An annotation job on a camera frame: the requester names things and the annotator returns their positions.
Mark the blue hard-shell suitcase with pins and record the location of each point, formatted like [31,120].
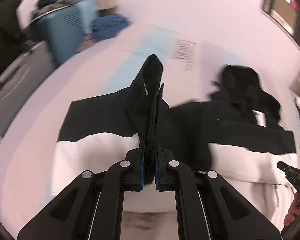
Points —
[65,33]

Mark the window frame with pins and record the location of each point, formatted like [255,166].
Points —
[287,7]

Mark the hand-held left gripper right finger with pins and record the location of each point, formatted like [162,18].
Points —
[157,171]

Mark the person's right hand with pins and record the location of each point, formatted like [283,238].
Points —
[292,211]

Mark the grey suitcase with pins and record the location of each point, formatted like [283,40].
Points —
[17,80]

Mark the pile of clothes on suitcase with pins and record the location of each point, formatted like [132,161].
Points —
[53,2]

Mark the black bag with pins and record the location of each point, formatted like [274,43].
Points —
[7,30]

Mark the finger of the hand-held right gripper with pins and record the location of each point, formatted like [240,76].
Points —
[282,166]

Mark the crumpled blue cloth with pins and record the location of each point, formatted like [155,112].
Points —
[108,28]

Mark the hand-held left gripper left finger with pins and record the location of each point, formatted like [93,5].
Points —
[141,166]

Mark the black and white jacket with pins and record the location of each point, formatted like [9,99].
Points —
[110,120]

